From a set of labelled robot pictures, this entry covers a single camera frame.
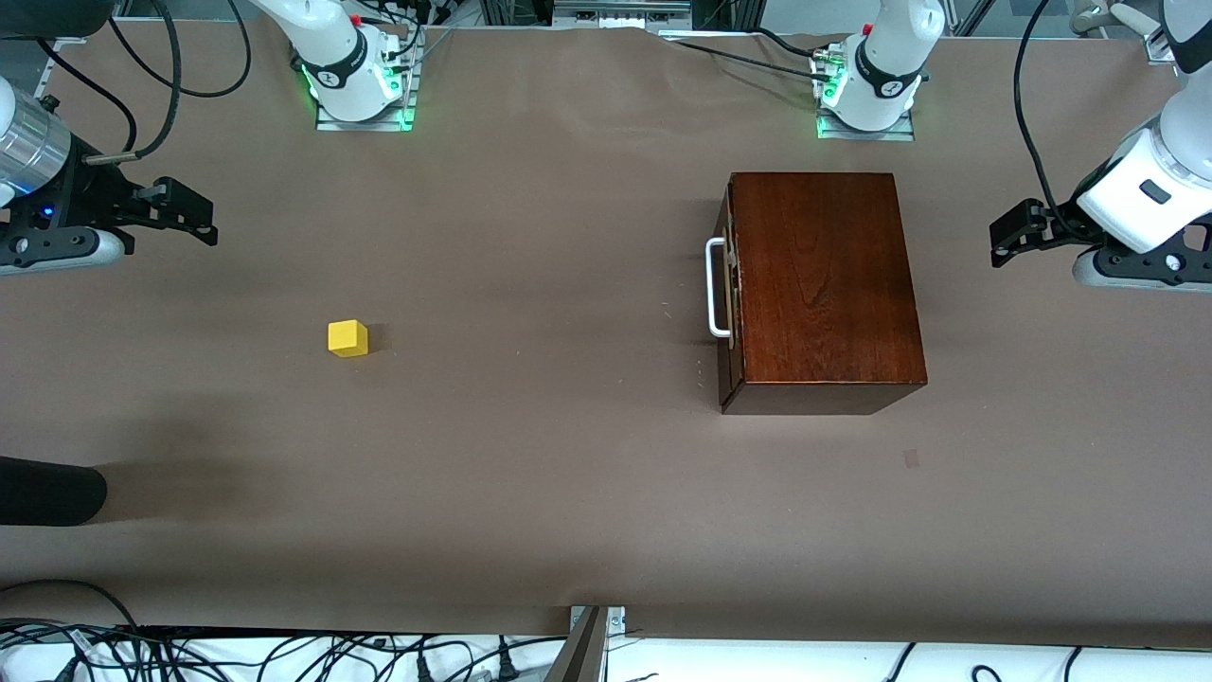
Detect black cable to base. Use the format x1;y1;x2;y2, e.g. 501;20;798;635
658;27;839;81

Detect white sheet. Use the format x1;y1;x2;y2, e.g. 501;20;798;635
0;630;1212;682

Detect black right arm gripper cable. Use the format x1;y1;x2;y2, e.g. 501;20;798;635
83;0;186;170

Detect silver metal corner bracket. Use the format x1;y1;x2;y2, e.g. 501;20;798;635
568;604;628;637

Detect wooden drawer with white handle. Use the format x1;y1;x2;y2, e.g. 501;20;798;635
705;188;749;385

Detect large black cable loop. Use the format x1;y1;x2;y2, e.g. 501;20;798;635
0;578;143;634

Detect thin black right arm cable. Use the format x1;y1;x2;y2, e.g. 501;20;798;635
33;38;141;157

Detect looping black right arm cable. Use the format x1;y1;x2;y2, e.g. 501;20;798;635
106;0;255;99

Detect dark brown wooden cabinet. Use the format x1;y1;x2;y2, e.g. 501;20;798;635
717;171;929;416

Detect grey chair part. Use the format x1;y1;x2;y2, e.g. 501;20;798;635
1070;0;1170;44

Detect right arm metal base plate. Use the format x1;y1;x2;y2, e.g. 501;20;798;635
315;28;419;134

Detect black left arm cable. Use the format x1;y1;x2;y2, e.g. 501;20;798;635
1013;0;1080;240

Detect white power strip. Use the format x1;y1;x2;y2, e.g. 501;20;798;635
552;0;692;31

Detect grey metal beam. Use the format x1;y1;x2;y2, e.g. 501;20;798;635
544;606;609;682

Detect brown paper table cover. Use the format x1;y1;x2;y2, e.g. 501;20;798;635
0;19;1212;650

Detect black cylindrical object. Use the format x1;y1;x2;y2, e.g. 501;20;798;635
0;457;108;527

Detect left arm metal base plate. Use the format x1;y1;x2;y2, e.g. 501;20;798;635
816;43;917;143

